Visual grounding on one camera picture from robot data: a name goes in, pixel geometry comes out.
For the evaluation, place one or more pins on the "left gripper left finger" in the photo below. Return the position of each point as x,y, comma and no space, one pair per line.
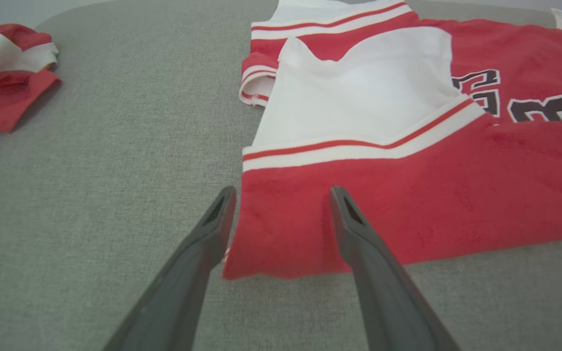
183,287

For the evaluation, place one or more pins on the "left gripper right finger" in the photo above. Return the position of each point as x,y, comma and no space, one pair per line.
383,292

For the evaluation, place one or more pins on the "red white jersey with number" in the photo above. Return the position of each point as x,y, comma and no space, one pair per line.
456,195

